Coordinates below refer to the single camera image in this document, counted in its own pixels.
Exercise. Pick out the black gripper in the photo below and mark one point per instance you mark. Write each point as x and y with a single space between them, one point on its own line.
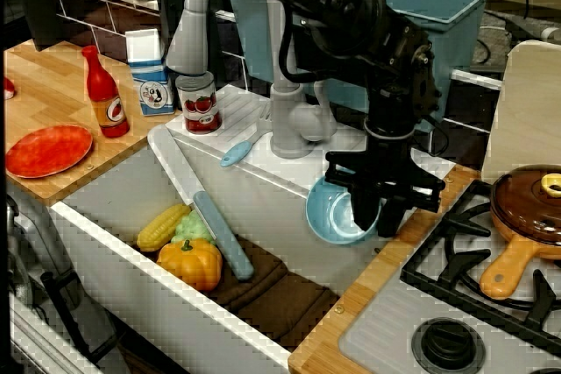
385 168

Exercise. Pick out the light blue plastic bowl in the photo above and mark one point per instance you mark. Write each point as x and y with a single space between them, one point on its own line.
324 216

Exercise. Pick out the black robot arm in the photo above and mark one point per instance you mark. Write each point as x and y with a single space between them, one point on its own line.
342 2

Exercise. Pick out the black stove grate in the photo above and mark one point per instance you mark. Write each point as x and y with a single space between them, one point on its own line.
442 275

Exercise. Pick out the white toy sink unit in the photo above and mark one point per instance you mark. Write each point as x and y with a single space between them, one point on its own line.
263 199

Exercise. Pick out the brown quilted cloth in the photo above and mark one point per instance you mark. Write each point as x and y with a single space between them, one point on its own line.
285 299

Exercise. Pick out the wooden stove countertop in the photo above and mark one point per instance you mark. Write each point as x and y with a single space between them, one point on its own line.
333 339

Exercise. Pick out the brown transparent pan lid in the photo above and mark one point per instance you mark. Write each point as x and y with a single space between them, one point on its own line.
517 203

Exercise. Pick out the orange toy pan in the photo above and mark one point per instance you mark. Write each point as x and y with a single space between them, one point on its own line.
504 273

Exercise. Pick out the black stove knob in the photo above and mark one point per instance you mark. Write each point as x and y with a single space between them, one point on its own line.
447 343

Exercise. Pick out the light wooden board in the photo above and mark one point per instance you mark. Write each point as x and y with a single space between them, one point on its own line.
530 120

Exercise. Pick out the large teal plastic tub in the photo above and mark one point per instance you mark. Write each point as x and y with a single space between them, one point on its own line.
460 50

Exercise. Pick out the green toy grapes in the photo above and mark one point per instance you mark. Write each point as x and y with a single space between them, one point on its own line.
190 229

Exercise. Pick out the orange toy bell pepper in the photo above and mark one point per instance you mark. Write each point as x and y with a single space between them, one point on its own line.
193 264

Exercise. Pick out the tomato can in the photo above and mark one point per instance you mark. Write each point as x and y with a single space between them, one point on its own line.
199 107

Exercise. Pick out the yellow toy corn cob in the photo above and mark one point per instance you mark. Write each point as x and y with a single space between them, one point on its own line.
160 227

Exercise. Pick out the white pipe piece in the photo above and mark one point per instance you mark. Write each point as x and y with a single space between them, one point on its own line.
550 33

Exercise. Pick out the blue white milk carton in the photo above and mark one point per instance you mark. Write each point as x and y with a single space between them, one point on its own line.
151 89

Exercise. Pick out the grey toy faucet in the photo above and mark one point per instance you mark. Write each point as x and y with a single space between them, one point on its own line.
193 32

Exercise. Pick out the red ketchup bottle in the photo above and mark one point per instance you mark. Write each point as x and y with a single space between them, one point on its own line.
107 102

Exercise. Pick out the black clamp bar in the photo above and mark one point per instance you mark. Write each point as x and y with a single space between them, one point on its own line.
66 304

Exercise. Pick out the red orange plate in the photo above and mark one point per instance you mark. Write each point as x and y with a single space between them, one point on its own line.
48 150

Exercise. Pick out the wooden countertop with herringbone pattern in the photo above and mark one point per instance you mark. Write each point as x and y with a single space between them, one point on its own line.
44 85

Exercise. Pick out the silver metal clamp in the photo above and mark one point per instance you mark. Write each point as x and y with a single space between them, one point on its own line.
15 225

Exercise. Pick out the red white toy mushroom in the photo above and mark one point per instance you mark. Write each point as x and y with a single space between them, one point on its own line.
9 88

